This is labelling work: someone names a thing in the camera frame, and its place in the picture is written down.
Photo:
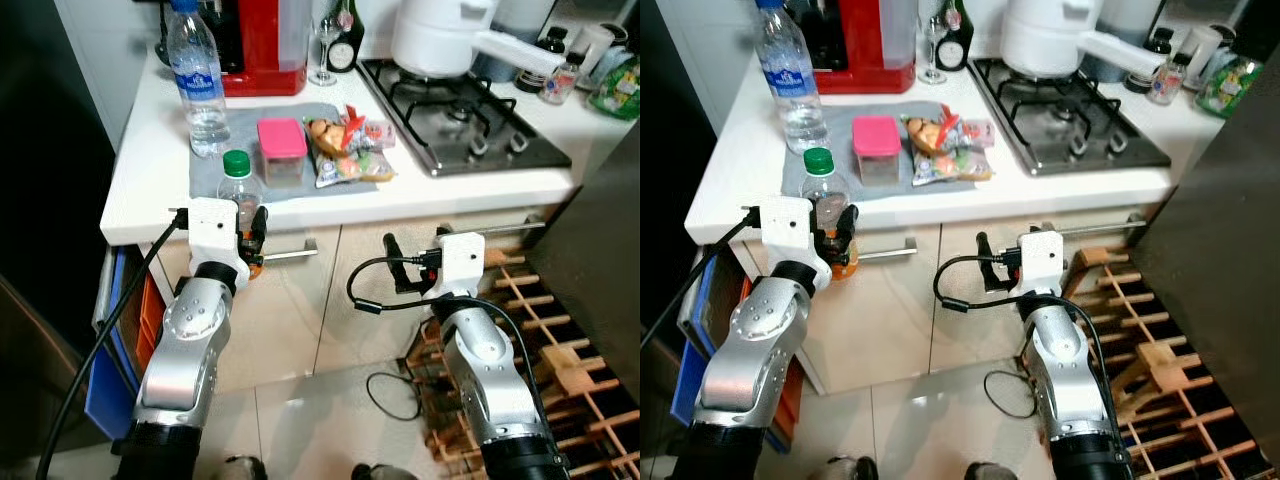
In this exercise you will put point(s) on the black tall appliance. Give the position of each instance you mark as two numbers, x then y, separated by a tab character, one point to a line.
665	200
40	150

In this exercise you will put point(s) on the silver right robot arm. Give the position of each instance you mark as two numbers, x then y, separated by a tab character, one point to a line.
1070	370
490	370

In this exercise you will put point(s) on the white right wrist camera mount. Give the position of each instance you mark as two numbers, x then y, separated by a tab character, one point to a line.
462	262
1042	262

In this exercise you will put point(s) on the yellow green snack pack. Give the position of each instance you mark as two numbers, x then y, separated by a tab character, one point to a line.
355	170
950	168

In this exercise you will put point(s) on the green snack bag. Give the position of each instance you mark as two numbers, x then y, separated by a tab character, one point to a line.
1228	88
618	90

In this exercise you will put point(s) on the red coffee machine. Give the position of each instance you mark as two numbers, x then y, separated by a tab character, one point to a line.
262	50
870	50

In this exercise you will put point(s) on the grey round container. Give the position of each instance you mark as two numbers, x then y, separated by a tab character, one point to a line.
1125	15
520	15

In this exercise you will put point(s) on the orange juice bottle green cap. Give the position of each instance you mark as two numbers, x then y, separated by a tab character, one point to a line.
238	188
822	195

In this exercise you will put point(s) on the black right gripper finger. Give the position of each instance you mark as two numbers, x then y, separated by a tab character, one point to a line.
395	262
986	262

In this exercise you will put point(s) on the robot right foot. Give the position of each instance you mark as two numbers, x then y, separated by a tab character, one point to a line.
992	472
375	472

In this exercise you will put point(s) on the pink lidded clear container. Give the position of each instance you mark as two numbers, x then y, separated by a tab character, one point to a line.
876	135
282	138

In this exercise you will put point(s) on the small glass jar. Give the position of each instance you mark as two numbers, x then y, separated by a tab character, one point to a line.
560	82
1167	82

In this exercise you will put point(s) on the white cup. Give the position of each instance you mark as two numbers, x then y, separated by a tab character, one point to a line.
590	45
1200	45

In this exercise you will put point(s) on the black capped dark bottle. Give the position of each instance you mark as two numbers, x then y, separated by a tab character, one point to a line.
1160	42
552	40

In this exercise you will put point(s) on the steel gas hob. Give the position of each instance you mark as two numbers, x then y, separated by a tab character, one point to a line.
1070	125
470	130

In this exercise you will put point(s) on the clear wine glass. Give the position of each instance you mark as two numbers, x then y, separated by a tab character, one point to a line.
933	32
325	35

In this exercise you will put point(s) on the large blue board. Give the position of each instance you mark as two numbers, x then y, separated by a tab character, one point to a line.
685	390
105	395

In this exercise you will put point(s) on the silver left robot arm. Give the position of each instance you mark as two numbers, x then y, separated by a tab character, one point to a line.
185	350
750	350

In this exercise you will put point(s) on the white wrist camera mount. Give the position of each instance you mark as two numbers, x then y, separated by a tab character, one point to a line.
1042	262
215	235
462	262
790	235

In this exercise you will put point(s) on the large clear water bottle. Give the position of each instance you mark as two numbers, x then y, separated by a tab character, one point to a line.
200	80
790	75

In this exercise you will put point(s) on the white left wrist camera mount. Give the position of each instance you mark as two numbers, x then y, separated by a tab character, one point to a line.
790	235
215	235

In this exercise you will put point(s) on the snack pack with buns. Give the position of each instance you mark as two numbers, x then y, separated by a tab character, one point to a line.
335	132
935	130

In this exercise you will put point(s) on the grey counter mat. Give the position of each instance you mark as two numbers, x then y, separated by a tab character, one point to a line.
840	120
245	125

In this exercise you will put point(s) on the dark labelled wine bottle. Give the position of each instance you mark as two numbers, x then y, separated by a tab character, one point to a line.
345	50
955	45

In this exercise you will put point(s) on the cream kitchen cabinet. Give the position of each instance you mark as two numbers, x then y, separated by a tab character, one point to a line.
900	320
290	320

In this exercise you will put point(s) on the dark grey mini fridge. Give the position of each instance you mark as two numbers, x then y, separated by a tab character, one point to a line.
1220	260
600	250

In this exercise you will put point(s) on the wooden slatted rack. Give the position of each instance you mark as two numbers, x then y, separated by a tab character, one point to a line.
1160	365
570	365

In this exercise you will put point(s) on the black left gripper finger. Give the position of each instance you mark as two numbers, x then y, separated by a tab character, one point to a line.
848	235
259	238

